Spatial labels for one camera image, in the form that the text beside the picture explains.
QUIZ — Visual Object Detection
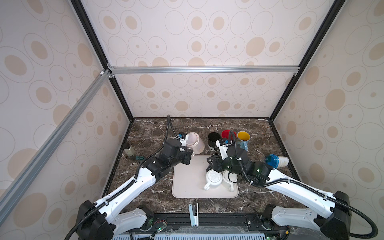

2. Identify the white ribbed-base mug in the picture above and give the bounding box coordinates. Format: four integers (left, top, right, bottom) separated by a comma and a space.
204, 170, 223, 191

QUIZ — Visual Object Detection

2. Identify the pink iridescent mug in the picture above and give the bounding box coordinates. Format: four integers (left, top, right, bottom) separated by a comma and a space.
186, 132, 205, 155

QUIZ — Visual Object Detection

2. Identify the plain white mug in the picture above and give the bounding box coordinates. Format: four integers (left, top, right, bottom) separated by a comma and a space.
222, 171, 238, 192

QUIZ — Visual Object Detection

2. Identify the black white mug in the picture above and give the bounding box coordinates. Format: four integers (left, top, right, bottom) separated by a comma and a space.
208, 132, 222, 151

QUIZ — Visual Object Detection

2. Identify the black skull mug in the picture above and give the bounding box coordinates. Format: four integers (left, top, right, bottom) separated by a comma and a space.
221, 130, 237, 141

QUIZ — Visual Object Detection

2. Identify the blue butterfly mug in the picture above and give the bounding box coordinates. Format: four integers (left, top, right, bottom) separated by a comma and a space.
237, 131, 251, 152

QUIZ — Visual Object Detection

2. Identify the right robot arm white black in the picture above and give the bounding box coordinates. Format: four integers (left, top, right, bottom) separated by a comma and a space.
207, 131, 379, 240

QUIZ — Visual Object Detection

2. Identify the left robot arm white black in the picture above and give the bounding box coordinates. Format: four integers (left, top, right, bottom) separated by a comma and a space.
65, 132, 193, 240

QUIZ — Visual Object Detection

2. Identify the beige rectangular tray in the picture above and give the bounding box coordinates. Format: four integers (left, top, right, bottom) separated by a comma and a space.
172, 156, 239, 199

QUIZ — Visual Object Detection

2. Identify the blue white plastic bottle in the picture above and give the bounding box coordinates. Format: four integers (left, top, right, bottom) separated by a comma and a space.
265, 154, 290, 169

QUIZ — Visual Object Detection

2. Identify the white blue clip stand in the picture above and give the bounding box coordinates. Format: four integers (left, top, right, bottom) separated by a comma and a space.
189, 203, 199, 227

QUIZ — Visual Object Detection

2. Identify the left diagonal aluminium bar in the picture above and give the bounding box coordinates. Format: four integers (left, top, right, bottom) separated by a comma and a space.
0, 69, 112, 226

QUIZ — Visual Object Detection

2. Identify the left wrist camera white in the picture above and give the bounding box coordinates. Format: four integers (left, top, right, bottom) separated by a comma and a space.
178, 132, 189, 147

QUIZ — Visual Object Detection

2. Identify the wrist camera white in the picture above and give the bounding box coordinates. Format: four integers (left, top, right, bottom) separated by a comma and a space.
216, 138, 232, 160
178, 132, 189, 147

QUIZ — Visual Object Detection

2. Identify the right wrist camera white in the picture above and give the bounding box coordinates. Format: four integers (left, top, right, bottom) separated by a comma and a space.
216, 138, 232, 160

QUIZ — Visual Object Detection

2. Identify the green handled screwdriver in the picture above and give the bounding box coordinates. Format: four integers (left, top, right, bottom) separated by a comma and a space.
130, 156, 146, 162

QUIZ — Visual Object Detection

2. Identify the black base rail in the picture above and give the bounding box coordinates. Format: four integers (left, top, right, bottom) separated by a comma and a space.
77, 211, 337, 240

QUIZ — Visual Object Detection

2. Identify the horizontal aluminium frame bar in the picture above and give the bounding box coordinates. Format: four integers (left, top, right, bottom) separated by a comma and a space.
102, 65, 300, 76

